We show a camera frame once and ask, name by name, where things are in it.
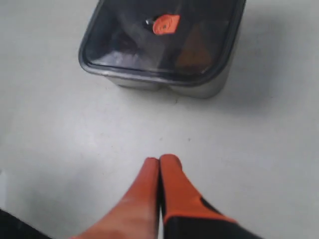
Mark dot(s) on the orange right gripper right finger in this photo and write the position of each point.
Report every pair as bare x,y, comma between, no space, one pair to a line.
185,214

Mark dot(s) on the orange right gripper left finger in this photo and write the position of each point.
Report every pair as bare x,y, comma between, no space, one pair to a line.
136,215

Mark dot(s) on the dark transparent box lid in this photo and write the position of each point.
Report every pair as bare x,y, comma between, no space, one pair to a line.
173,42

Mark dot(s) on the stainless steel lunch box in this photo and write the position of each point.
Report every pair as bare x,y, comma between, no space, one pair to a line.
204,91

